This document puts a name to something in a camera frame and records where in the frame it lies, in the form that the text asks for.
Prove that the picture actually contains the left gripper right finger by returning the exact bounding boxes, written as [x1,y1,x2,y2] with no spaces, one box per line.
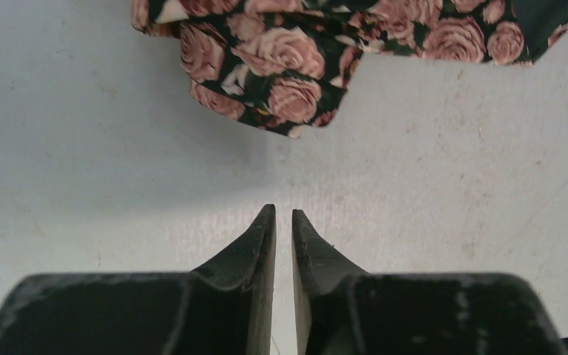
[292,209,567,354]

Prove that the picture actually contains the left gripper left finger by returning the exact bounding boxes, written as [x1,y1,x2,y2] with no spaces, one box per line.
[0,204,276,354]

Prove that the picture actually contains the rose patterned necktie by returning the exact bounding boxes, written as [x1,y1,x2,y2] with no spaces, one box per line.
[131,0,568,138]

